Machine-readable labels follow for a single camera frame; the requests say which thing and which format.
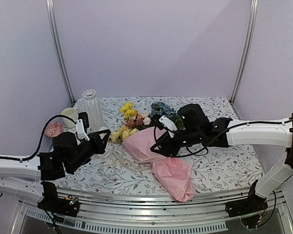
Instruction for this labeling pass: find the cream printed ribbon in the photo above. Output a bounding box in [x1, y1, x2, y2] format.
[93, 149, 164, 172]

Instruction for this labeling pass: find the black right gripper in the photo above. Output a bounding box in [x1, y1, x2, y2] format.
[150, 128, 202, 158]

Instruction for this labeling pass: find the aluminium front rail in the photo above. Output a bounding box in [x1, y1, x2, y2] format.
[11, 187, 293, 234]

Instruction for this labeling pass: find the floral patterned tablecloth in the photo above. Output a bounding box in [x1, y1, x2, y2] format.
[55, 97, 264, 196]

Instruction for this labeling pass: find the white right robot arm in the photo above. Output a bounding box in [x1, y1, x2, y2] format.
[150, 104, 293, 213]

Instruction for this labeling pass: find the pink patterned ball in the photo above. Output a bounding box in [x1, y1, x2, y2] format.
[44, 122, 63, 138]

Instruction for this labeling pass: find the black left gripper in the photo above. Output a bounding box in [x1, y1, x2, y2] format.
[67, 129, 110, 173]

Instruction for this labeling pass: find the right aluminium frame post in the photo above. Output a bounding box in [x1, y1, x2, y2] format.
[230, 0, 258, 106]

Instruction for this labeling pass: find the cream ceramic mug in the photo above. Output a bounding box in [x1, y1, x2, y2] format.
[61, 108, 78, 129]

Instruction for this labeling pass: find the white ribbed ceramic vase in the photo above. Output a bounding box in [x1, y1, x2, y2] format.
[83, 89, 105, 132]

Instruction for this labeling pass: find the pink flower bouquet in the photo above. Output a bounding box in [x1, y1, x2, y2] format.
[110, 102, 195, 202]

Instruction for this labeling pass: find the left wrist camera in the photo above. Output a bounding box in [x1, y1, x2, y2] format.
[75, 112, 90, 141]

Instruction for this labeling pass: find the left aluminium frame post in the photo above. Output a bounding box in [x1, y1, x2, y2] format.
[45, 0, 75, 105]

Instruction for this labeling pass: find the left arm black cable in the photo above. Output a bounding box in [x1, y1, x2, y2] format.
[0, 115, 77, 162]

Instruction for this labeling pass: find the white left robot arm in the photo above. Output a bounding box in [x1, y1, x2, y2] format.
[0, 129, 111, 212]

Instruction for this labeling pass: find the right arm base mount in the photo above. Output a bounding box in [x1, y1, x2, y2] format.
[225, 180, 268, 217]

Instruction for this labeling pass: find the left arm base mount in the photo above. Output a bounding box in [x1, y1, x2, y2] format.
[37, 181, 80, 217]

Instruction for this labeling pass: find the aluminium frame post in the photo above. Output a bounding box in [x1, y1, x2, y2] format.
[230, 0, 258, 106]
[45, 0, 75, 105]

